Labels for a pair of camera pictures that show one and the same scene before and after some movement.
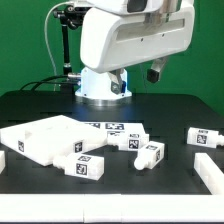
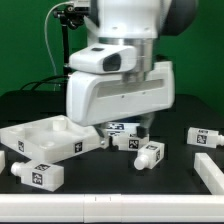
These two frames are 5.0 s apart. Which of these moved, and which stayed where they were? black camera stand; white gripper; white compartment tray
Moved: white gripper
Stayed: black camera stand; white compartment tray
